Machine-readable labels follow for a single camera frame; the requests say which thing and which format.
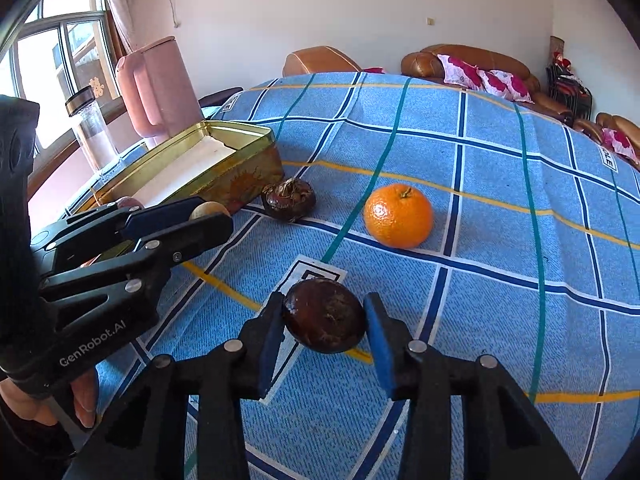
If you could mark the small tan fruit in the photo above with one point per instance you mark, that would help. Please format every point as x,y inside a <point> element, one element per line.
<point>212,208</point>

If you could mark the orange with green stem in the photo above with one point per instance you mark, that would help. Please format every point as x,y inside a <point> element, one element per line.
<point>398,217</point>

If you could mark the dark stool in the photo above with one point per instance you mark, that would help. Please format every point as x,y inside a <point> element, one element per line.
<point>220,97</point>

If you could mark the window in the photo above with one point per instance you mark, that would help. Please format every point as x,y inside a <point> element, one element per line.
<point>55,60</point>

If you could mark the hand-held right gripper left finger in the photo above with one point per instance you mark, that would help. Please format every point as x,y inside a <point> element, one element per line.
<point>267,345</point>

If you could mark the red apple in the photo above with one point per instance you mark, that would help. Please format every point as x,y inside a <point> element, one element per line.
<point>125,203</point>

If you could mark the floral pink cushion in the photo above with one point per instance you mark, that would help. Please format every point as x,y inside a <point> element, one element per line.
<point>620,142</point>
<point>505,85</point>
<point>460,71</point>

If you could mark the pink electric kettle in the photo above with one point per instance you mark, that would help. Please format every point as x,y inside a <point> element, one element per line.
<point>165,85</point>

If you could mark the person's left hand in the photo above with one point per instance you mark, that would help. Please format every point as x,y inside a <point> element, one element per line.
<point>84,400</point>

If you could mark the brown leather sofa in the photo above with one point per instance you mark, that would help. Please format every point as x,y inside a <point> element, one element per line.
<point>420,65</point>

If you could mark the stack of dark chairs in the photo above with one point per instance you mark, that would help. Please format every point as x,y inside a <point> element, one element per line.
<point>570,92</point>

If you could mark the gold rectangular tin box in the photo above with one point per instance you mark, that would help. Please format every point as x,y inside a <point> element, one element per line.
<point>235,170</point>

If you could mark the patterned upright roll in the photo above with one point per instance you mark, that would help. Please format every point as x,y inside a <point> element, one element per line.
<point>557,46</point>

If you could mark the pink curtain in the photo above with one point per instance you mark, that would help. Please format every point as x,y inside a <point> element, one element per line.
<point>120,5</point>

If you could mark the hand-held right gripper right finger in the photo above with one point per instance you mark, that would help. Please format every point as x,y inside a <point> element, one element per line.
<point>380,345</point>

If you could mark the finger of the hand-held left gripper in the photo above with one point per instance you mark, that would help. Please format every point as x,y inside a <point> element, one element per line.
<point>160,215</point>
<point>195,237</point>

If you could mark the clear bottle with black lid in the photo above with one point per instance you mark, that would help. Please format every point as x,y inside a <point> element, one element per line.
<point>95,135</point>

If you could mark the red cushion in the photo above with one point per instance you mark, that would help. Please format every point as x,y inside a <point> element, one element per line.
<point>374,70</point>

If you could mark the dark brown water chestnut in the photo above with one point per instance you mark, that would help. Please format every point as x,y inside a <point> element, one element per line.
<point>289,200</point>
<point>325,317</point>

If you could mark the white paper liner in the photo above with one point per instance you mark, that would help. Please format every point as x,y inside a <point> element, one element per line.
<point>195,167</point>

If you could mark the brown leather armchair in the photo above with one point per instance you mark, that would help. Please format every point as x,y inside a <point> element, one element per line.
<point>320,62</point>
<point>625,125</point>

